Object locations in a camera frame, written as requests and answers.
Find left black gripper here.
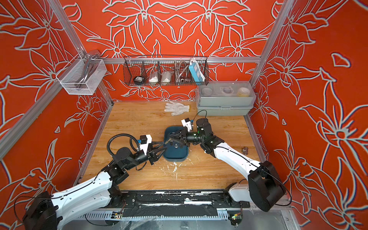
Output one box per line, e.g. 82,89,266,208
124,142,167,173

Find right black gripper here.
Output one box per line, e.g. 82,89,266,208
170,129,206,149

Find teal plastic storage box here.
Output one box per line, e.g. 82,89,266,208
163,126,189,162

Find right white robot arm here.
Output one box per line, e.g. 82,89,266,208
164,118,287,212

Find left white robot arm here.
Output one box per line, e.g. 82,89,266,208
22,142,166,230

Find grey lidded storage container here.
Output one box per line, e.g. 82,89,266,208
195,81,256,116

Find white knit glove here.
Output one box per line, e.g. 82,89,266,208
164,101,190,116

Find small metal object far right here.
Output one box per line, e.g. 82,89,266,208
242,147,249,156

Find white bag in basket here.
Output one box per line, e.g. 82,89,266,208
148,71,160,83
161,71,173,85

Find metal tongs in basket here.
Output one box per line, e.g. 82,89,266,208
174,61,188,83

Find black item in basket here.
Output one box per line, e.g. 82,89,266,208
133,76,146,85

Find metal tool in clear bin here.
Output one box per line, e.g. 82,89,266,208
77,50,101,89

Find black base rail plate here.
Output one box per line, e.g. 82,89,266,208
98,189,250,219

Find black wire wall basket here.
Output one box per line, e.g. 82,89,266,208
123,55,209,86

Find clear plastic wall bin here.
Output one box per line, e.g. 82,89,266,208
57,59,107,95

